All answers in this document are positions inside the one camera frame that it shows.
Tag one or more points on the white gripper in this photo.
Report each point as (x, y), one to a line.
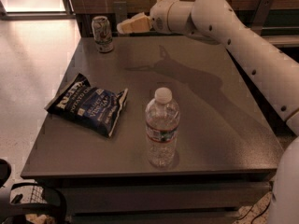
(159, 16)

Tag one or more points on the metal rail bracket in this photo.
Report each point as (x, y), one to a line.
(120, 11)
(260, 15)

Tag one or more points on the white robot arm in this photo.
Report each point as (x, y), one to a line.
(274, 73)

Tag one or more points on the left metal rail bracket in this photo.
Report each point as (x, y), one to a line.
(120, 11)

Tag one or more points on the right metal rail bracket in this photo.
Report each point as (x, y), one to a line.
(260, 15)

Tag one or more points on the black wire basket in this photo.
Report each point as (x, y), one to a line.
(21, 199)

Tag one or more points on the bright window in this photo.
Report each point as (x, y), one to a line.
(17, 10)

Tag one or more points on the horizontal metal rail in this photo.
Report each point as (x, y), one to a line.
(284, 30)

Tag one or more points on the grey drawer cabinet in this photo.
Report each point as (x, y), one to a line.
(226, 152)

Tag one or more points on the clear plastic water bottle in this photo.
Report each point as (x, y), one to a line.
(162, 116)

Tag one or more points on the blue potato chips bag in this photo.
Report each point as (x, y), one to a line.
(91, 107)

